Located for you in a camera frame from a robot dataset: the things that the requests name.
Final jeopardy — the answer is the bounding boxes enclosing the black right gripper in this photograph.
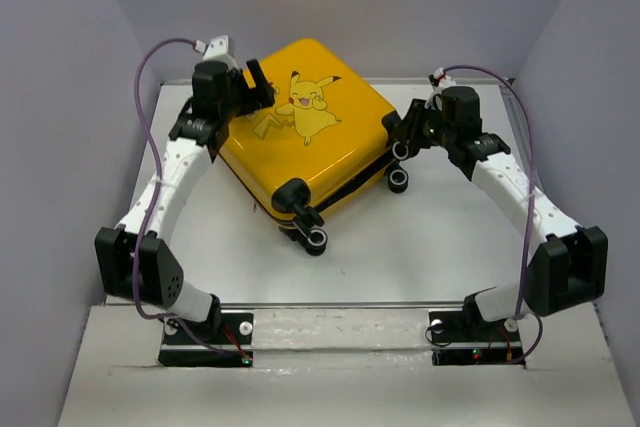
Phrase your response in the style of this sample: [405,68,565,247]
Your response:
[389,99,456,150]

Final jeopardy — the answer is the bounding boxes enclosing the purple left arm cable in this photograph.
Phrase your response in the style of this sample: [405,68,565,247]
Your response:
[133,37,251,363]

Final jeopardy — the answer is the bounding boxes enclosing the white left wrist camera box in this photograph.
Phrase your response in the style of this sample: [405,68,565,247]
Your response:
[202,35,238,69]

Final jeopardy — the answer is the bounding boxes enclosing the yellow hard-shell suitcase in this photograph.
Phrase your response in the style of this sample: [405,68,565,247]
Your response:
[220,38,409,256]

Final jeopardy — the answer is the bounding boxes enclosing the metal table edge rail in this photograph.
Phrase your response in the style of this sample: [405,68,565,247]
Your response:
[499,84,540,186]

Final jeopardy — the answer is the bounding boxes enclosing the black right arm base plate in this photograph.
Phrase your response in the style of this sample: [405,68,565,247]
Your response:
[424,310,525,367]

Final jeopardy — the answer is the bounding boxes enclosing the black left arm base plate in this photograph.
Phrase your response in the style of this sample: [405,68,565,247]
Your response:
[157,309,255,368]

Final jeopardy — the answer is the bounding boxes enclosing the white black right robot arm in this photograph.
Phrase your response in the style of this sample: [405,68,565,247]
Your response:
[390,86,609,339]

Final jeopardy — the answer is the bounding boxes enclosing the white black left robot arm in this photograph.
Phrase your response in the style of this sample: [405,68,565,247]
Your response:
[94,59,275,342]

